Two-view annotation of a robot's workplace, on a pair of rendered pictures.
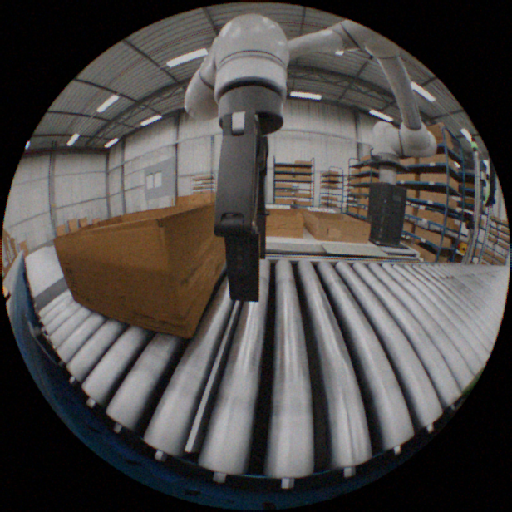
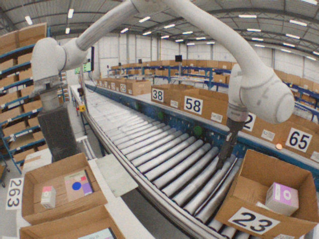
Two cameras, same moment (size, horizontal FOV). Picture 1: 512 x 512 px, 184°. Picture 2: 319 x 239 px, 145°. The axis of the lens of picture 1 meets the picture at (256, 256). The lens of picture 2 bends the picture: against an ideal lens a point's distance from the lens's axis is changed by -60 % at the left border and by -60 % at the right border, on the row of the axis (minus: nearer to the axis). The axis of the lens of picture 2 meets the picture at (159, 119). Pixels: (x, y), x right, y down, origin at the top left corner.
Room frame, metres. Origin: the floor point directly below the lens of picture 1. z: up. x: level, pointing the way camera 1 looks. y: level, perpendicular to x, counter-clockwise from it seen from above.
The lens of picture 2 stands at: (0.68, 0.05, 1.22)
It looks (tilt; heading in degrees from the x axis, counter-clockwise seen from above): 23 degrees down; 222
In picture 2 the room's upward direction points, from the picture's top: straight up
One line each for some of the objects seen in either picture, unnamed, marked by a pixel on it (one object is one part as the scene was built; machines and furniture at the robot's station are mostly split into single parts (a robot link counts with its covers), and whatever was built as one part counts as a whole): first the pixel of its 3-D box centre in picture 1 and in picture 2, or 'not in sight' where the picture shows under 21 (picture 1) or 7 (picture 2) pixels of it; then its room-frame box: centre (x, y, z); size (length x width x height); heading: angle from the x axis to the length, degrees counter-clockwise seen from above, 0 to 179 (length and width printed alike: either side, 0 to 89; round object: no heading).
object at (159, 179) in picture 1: (159, 199); not in sight; (3.73, 2.54, 1.02); 1.30 x 0.50 x 2.05; 72
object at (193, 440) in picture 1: (235, 328); (220, 185); (0.21, 0.04, 0.70); 0.46 x 0.01 x 0.09; 174
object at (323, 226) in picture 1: (332, 224); (58, 188); (0.82, -0.43, 0.80); 0.38 x 0.28 x 0.10; 174
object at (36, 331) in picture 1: (45, 342); not in sight; (-0.01, 0.29, 0.81); 0.05 x 0.02 x 0.07; 84
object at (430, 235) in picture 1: (433, 236); (42, 116); (0.92, -1.90, 0.79); 0.40 x 0.30 x 0.10; 175
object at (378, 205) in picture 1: (386, 213); (59, 133); (0.70, -0.74, 0.91); 0.26 x 0.26 x 0.33; 83
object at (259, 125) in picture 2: not in sight; (256, 117); (-0.24, 0.12, 0.96); 0.39 x 0.29 x 0.17; 84
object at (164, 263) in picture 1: (135, 250); (272, 196); (0.28, 0.29, 0.83); 0.39 x 0.29 x 0.17; 89
